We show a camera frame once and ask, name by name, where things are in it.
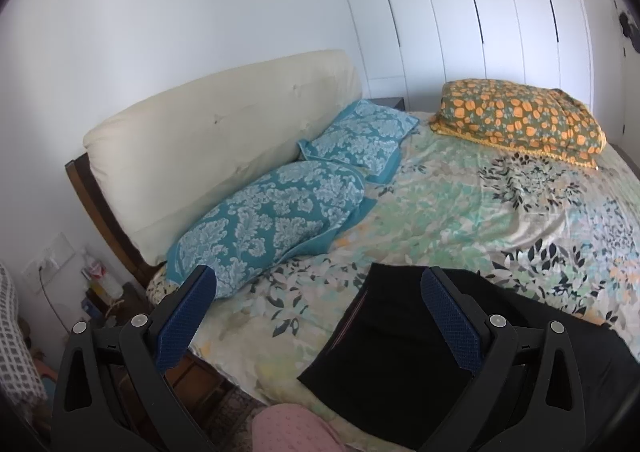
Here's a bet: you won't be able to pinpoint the orange floral pillow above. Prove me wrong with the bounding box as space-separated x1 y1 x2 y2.
429 79 607 169

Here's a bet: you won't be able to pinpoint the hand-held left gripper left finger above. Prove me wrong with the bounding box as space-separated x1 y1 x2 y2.
51 265 217 452

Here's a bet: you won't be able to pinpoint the white wall socket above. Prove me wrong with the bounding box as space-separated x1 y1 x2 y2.
21 232 81 294

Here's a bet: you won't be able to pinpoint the floral bed sheet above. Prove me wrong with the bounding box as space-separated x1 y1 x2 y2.
146 110 640 452

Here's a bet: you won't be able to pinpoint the white bottle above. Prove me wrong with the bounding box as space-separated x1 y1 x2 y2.
84 255 125 303

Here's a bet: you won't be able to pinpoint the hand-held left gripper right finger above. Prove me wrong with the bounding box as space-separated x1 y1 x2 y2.
419 266 601 452

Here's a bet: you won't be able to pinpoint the black pants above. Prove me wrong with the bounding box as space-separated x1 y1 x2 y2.
297 262 640 452

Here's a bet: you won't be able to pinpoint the wooden nightstand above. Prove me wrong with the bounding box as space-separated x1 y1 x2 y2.
82 281 151 333

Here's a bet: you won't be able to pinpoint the pink clothing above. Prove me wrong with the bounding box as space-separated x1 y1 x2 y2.
251 404 361 452

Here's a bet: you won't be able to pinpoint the cream padded headboard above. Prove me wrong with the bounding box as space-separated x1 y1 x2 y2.
82 50 363 267

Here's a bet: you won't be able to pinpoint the white wardrobe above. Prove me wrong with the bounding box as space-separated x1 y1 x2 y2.
326 0 596 113

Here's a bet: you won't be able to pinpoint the grey checked cloth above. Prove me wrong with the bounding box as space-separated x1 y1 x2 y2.
0 259 48 405

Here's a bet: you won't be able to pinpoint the teal damask pillow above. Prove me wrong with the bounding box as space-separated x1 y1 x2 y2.
165 161 377 300
298 99 421 183

